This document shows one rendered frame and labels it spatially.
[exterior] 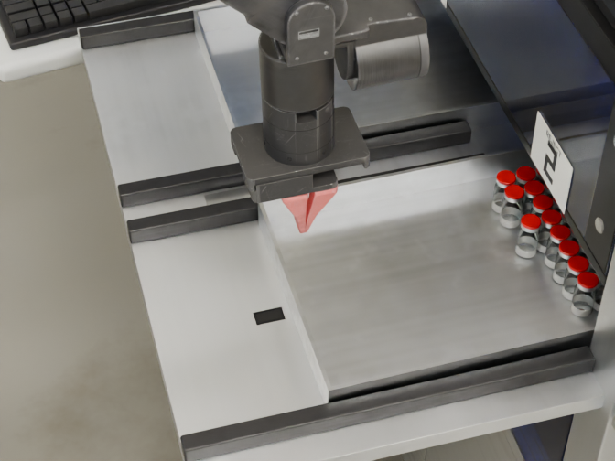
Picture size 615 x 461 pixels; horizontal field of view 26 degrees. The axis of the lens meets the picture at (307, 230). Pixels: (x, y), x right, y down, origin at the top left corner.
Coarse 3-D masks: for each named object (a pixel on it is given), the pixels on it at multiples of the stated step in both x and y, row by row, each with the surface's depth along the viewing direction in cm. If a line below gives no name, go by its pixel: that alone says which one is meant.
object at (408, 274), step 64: (384, 192) 144; (448, 192) 145; (320, 256) 139; (384, 256) 139; (448, 256) 139; (512, 256) 139; (320, 320) 133; (384, 320) 133; (448, 320) 133; (512, 320) 133; (576, 320) 133; (320, 384) 125; (384, 384) 124
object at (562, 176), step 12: (540, 120) 129; (540, 132) 129; (540, 144) 130; (552, 144) 127; (540, 156) 131; (552, 156) 128; (564, 156) 125; (540, 168) 131; (564, 168) 125; (564, 180) 126; (552, 192) 129; (564, 192) 126; (564, 204) 127
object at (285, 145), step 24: (264, 120) 104; (288, 120) 102; (312, 120) 103; (336, 120) 109; (240, 144) 108; (264, 144) 107; (288, 144) 104; (312, 144) 104; (336, 144) 107; (360, 144) 107; (264, 168) 106; (288, 168) 106; (312, 168) 106; (336, 168) 107
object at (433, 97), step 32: (416, 0) 170; (224, 32) 165; (256, 32) 165; (448, 32) 165; (224, 64) 161; (256, 64) 161; (448, 64) 161; (224, 96) 151; (256, 96) 156; (352, 96) 156; (384, 96) 156; (416, 96) 156; (448, 96) 156; (480, 96) 156; (384, 128) 149; (416, 128) 150
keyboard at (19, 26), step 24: (0, 0) 180; (24, 0) 179; (48, 0) 180; (72, 0) 179; (96, 0) 180; (120, 0) 178; (144, 0) 179; (168, 0) 180; (192, 0) 181; (0, 24) 178; (24, 24) 175; (48, 24) 175; (72, 24) 177; (96, 24) 177
